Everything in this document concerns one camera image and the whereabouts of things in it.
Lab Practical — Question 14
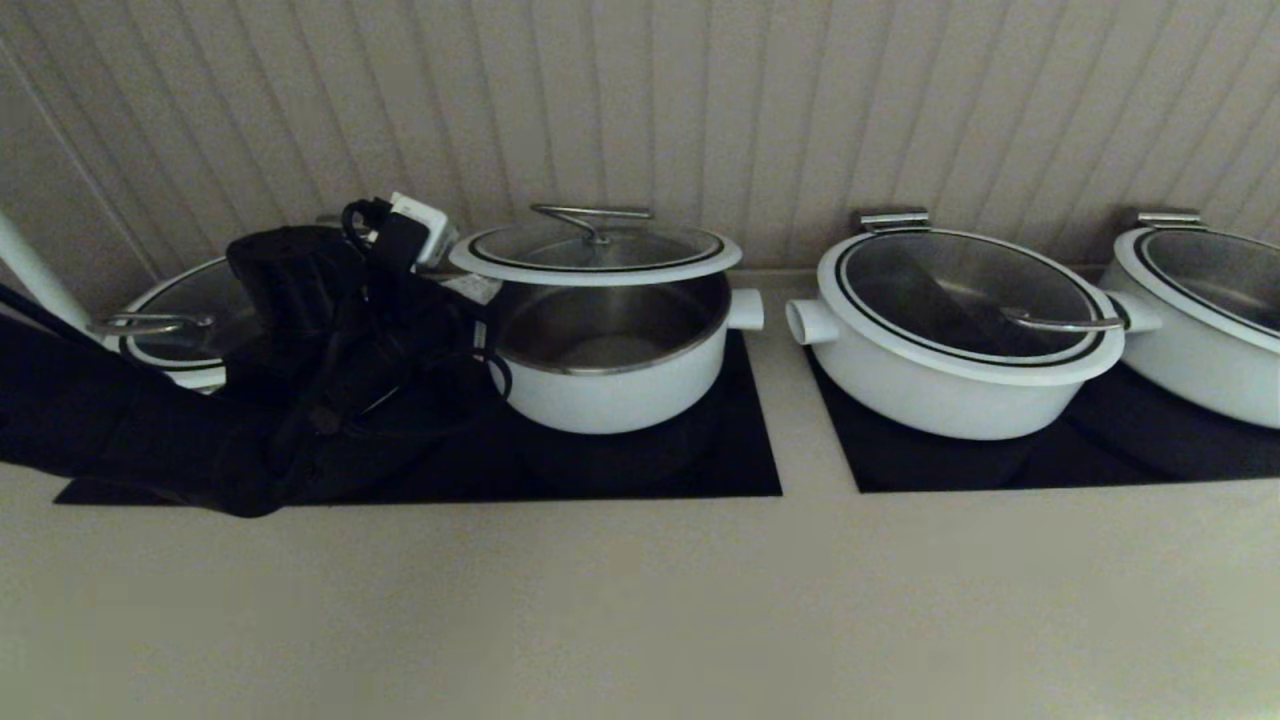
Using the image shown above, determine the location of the glass lid with white rim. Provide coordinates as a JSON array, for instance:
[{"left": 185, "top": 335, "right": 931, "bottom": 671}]
[
  {"left": 88, "top": 255, "right": 261, "bottom": 371},
  {"left": 815, "top": 230, "right": 1126, "bottom": 388},
  {"left": 448, "top": 204, "right": 744, "bottom": 288},
  {"left": 1112, "top": 228, "right": 1280, "bottom": 356}
]

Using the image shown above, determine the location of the black glass induction cooktop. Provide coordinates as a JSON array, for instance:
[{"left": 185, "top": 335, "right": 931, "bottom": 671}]
[
  {"left": 52, "top": 330, "right": 783, "bottom": 504},
  {"left": 805, "top": 350, "right": 1280, "bottom": 494}
]

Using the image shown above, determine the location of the white slanted pole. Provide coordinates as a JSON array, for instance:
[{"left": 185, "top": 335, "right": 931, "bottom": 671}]
[{"left": 0, "top": 212, "right": 91, "bottom": 326}]

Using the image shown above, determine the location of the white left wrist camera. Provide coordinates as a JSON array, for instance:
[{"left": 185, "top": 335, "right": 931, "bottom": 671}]
[{"left": 388, "top": 192, "right": 451, "bottom": 266}]

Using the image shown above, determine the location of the looped black left arm cable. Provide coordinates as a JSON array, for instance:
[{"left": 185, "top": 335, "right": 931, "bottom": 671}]
[{"left": 475, "top": 320, "right": 514, "bottom": 401}]

